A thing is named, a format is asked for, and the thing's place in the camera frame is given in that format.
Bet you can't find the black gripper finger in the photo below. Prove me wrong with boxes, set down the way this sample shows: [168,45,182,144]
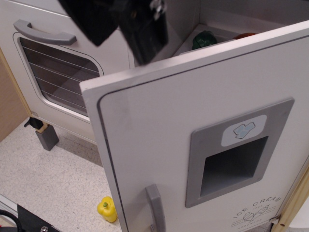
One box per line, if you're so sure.
[59,0,118,46]
[119,0,169,65]

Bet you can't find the white toy fridge door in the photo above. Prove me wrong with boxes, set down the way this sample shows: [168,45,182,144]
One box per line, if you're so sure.
[80,21,309,232]

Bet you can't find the orange toy item in fridge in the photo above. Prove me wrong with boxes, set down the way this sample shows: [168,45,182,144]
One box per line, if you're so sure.
[233,32,256,40]

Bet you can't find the white toy oven door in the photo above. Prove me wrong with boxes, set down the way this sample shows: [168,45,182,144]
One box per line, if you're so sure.
[0,0,135,143]

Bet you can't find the green toy vegetable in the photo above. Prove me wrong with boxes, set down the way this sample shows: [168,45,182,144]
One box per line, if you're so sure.
[192,30,217,50]

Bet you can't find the white toy kitchen cabinet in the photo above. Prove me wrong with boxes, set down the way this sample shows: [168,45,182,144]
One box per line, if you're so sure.
[153,0,309,62]

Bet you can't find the grey kitchen leg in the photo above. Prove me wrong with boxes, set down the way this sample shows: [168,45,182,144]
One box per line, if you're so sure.
[36,125,59,151]

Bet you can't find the grey ice dispenser panel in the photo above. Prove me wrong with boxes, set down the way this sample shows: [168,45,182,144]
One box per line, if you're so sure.
[185,98,295,208]

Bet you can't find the yellow toy bell pepper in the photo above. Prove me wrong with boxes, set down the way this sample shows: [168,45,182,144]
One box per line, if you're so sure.
[97,196,117,223]

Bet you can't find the grey oven door handle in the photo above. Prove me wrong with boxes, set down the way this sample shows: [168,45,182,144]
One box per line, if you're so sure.
[14,19,77,45]

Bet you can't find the black clamp bracket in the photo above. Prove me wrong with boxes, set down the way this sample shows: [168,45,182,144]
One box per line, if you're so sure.
[24,117,43,130]

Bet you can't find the light wooden frame left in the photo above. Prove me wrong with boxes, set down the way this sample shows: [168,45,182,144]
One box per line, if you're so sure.
[0,47,33,119]

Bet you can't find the grey fridge door handle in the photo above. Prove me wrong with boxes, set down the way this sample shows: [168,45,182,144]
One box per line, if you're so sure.
[145,184,166,232]

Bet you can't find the black base plate with screw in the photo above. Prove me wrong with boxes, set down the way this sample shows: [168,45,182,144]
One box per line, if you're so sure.
[17,205,60,232]

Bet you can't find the black cable at corner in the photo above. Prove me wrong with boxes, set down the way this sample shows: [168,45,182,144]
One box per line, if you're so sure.
[0,209,19,232]

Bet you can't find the light wooden post right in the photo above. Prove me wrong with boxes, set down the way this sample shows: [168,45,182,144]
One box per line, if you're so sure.
[271,167,309,232]

